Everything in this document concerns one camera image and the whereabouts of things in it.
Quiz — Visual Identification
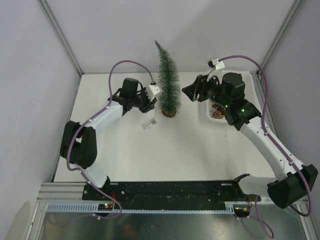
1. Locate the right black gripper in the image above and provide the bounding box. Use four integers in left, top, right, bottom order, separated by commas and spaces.
182, 71, 231, 108

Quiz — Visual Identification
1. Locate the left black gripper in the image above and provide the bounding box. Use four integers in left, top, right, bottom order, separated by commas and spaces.
130, 87, 157, 114

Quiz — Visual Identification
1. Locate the clear fairy light battery box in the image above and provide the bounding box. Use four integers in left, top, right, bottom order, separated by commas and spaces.
141, 118, 157, 131

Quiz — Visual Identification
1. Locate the small green christmas tree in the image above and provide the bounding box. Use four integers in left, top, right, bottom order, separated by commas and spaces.
154, 40, 182, 118

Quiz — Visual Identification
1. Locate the white plastic basket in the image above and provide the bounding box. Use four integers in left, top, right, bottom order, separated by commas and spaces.
197, 70, 262, 125

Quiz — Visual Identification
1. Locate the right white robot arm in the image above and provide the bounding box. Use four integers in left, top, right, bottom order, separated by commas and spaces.
182, 72, 318, 209

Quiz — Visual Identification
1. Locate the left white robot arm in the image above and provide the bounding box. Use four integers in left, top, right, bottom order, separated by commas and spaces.
59, 78, 162, 200

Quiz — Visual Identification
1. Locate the pile of gold brown ornaments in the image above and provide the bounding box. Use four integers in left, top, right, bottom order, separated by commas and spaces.
210, 102, 226, 120

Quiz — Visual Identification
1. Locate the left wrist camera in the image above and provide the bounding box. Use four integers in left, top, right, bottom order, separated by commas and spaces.
145, 82, 162, 101

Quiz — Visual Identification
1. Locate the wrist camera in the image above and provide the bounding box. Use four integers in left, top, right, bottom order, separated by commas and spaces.
207, 58, 225, 81
145, 82, 162, 101

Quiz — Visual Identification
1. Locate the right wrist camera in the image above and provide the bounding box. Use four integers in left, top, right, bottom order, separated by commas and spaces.
207, 58, 225, 81

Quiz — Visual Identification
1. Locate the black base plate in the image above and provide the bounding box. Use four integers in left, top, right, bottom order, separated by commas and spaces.
82, 180, 262, 211

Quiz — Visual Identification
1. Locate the grey slotted cable duct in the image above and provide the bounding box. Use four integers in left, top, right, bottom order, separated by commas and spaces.
45, 201, 236, 214

